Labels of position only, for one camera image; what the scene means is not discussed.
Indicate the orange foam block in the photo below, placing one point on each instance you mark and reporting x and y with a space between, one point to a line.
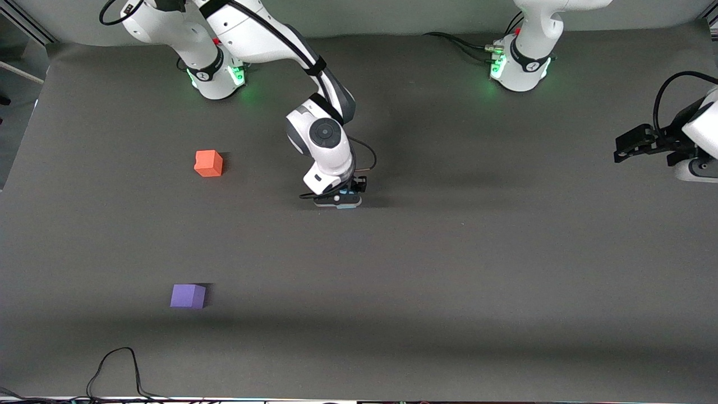
208 164

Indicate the purple foam block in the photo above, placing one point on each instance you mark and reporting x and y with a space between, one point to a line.
188 296

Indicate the aluminium frame rail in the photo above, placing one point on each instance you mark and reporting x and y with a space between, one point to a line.
33 31
713 22

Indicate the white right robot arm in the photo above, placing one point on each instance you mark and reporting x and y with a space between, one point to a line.
252 33

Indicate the white rod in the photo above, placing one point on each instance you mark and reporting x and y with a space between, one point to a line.
22 72

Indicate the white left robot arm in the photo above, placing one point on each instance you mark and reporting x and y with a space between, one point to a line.
527 56

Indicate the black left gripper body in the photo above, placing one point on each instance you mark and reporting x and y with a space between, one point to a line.
668 137

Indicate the dark grey table mat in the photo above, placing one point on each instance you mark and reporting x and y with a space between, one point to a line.
449 252

